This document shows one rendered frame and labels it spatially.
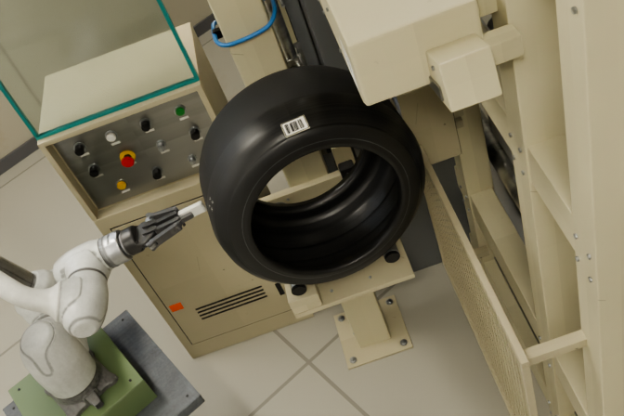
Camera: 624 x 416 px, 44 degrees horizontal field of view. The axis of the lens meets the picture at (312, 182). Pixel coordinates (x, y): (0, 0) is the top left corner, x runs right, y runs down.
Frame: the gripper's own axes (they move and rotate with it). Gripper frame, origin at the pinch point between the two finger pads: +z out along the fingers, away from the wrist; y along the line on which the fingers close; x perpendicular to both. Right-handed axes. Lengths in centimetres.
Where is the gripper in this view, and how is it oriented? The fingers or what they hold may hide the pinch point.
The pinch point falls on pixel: (192, 211)
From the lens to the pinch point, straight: 204.1
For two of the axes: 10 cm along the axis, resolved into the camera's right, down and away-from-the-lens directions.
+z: 8.9, -4.3, -1.4
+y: -2.0, -6.4, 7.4
